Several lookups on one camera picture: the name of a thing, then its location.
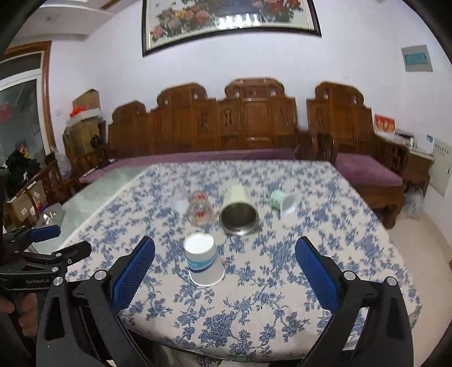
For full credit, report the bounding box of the white paper cup blue band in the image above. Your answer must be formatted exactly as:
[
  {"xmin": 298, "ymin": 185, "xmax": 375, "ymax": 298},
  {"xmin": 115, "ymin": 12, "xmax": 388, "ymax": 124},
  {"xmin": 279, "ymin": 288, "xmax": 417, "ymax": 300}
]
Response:
[{"xmin": 183, "ymin": 233, "xmax": 225, "ymax": 286}]

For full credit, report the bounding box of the clear glass with red print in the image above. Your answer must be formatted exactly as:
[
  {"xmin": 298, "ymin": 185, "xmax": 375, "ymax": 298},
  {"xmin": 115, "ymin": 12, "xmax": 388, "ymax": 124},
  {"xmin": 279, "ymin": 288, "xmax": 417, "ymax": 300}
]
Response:
[{"xmin": 186, "ymin": 191, "xmax": 214, "ymax": 226}]

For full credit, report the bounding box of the wooden door frame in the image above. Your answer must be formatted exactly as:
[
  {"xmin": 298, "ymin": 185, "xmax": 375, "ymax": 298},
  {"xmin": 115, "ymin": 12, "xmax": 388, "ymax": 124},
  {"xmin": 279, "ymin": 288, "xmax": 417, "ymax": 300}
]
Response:
[{"xmin": 5, "ymin": 40, "xmax": 58, "ymax": 156}]

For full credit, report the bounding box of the framed flower painting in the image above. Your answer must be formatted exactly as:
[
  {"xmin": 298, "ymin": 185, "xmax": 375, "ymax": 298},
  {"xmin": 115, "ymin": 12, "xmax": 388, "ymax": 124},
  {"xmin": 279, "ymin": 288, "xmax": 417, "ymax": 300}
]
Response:
[{"xmin": 141, "ymin": 0, "xmax": 322, "ymax": 58}]

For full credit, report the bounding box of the large brown cardboard box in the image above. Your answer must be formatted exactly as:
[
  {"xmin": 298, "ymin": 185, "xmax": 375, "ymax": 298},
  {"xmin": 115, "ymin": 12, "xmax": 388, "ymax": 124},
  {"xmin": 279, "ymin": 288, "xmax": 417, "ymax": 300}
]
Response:
[{"xmin": 63, "ymin": 118, "xmax": 107, "ymax": 166}]

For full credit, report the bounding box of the clear plastic bag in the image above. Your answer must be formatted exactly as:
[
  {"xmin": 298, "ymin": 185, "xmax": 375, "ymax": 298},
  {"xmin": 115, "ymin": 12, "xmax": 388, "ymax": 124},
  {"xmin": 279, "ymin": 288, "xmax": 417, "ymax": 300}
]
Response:
[{"xmin": 401, "ymin": 185, "xmax": 426, "ymax": 220}]

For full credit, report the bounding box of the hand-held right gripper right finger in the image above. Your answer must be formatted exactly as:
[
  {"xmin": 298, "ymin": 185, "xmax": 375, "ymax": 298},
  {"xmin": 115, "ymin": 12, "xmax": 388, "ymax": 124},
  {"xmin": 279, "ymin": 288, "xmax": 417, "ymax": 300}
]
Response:
[{"xmin": 294, "ymin": 236, "xmax": 414, "ymax": 367}]

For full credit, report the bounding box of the blue floral tablecloth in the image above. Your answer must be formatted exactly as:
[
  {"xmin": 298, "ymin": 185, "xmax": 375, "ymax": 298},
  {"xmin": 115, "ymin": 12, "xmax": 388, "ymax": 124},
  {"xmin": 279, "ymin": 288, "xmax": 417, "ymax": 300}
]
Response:
[{"xmin": 65, "ymin": 160, "xmax": 423, "ymax": 362}]

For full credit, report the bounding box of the red desk calendar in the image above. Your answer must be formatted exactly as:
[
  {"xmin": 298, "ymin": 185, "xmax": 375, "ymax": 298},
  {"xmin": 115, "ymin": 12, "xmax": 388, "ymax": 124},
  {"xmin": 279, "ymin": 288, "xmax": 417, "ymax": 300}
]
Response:
[{"xmin": 373, "ymin": 114, "xmax": 397, "ymax": 135}]

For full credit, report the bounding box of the long purple seat cushion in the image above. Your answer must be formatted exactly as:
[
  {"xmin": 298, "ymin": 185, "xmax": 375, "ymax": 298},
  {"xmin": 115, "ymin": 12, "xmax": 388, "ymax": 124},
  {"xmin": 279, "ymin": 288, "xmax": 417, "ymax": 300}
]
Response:
[{"xmin": 79, "ymin": 147, "xmax": 297, "ymax": 185}]

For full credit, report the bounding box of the grey wall panel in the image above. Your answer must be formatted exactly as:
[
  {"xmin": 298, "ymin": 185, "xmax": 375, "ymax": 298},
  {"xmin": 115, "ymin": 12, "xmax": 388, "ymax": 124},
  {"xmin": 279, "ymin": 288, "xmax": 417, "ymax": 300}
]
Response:
[{"xmin": 401, "ymin": 44, "xmax": 434, "ymax": 73}]

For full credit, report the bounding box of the wooden side cabinet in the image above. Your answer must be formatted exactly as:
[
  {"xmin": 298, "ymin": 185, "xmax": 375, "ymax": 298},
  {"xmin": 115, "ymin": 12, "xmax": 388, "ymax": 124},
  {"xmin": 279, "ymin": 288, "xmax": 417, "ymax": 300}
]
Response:
[{"xmin": 373, "ymin": 133, "xmax": 436, "ymax": 199}]

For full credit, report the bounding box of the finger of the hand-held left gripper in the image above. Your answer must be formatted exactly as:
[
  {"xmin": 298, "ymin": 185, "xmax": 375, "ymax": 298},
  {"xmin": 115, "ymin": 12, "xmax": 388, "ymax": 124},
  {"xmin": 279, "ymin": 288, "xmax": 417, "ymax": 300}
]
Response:
[
  {"xmin": 18, "ymin": 241, "xmax": 93, "ymax": 275},
  {"xmin": 3, "ymin": 225, "xmax": 62, "ymax": 253}
]

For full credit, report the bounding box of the carved wooden sofa bench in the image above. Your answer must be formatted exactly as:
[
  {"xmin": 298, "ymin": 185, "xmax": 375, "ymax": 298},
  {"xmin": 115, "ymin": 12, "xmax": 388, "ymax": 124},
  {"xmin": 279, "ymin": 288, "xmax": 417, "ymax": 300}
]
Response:
[{"xmin": 106, "ymin": 78, "xmax": 299, "ymax": 163}]

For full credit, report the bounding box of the carved wooden armchair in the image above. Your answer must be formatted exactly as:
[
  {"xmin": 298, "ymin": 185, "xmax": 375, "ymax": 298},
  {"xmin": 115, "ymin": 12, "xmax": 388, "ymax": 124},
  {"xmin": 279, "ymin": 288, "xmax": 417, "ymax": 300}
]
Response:
[{"xmin": 305, "ymin": 81, "xmax": 407, "ymax": 230}]

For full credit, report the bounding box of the translucent white plastic cup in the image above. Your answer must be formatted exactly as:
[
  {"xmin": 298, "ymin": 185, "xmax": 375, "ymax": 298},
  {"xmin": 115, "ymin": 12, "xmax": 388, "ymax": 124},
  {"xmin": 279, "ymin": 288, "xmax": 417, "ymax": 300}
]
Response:
[{"xmin": 170, "ymin": 186, "xmax": 189, "ymax": 215}]

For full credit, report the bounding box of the small brown cardboard box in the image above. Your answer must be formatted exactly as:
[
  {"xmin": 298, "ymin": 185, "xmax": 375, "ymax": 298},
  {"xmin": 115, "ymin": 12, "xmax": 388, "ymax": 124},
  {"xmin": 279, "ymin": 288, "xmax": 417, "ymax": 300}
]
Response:
[{"xmin": 72, "ymin": 89, "xmax": 100, "ymax": 111}]

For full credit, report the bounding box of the open cardboard box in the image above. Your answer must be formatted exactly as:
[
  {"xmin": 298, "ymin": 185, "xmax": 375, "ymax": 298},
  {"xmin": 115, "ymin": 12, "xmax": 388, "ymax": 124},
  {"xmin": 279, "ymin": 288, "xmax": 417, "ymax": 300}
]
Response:
[{"xmin": 7, "ymin": 182, "xmax": 50, "ymax": 226}]

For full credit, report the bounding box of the white wall box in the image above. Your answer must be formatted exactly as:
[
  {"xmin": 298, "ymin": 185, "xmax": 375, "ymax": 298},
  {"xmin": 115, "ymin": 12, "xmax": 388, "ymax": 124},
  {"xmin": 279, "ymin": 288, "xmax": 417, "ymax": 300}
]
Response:
[{"xmin": 427, "ymin": 138, "xmax": 452, "ymax": 197}]

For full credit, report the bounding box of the wooden chair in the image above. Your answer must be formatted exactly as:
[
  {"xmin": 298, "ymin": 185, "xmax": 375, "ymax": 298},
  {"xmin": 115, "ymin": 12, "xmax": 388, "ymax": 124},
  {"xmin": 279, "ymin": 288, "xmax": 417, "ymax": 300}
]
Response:
[{"xmin": 19, "ymin": 159, "xmax": 76, "ymax": 209}]

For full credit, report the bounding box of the black clothing pile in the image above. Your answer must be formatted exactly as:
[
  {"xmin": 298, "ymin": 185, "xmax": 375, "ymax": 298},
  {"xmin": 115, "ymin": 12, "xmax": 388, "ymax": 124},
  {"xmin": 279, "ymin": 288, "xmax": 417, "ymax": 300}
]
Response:
[{"xmin": 5, "ymin": 142, "xmax": 43, "ymax": 198}]

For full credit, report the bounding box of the person's left hand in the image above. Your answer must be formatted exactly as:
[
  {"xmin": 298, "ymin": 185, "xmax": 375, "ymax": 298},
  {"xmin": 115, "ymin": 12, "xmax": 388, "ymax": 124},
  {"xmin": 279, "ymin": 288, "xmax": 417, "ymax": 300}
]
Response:
[{"xmin": 0, "ymin": 292, "xmax": 40, "ymax": 337}]

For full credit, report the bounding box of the cream cup with metal inside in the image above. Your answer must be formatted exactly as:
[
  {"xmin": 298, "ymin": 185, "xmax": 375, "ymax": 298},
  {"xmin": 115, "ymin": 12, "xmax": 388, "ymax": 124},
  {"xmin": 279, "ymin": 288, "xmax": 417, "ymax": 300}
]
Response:
[{"xmin": 219, "ymin": 184, "xmax": 260, "ymax": 236}]

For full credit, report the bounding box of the purple armchair cushion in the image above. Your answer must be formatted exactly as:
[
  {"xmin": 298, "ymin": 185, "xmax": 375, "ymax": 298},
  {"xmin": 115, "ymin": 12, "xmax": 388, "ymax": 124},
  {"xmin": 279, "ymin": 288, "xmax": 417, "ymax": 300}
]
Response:
[{"xmin": 333, "ymin": 153, "xmax": 404, "ymax": 186}]

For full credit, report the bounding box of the green plastic cup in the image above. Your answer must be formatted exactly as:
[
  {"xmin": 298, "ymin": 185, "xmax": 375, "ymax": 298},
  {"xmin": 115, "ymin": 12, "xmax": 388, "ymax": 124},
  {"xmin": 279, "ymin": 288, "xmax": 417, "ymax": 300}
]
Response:
[{"xmin": 270, "ymin": 190, "xmax": 298, "ymax": 217}]

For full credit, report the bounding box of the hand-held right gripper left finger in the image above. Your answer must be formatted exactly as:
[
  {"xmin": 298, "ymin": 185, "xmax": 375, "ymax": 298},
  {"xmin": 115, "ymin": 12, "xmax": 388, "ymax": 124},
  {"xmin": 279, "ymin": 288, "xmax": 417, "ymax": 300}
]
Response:
[{"xmin": 35, "ymin": 236, "xmax": 156, "ymax": 367}]

